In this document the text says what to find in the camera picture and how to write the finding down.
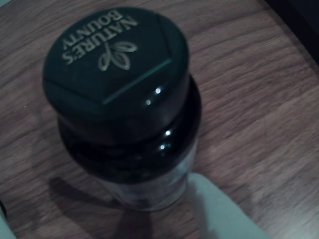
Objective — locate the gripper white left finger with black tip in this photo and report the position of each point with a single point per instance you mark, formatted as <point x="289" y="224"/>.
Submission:
<point x="4" y="226"/>

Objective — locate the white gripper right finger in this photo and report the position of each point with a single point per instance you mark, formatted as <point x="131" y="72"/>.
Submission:
<point x="224" y="216"/>

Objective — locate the dark green pill bottle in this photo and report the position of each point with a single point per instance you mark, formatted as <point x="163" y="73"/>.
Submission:
<point x="114" y="82"/>

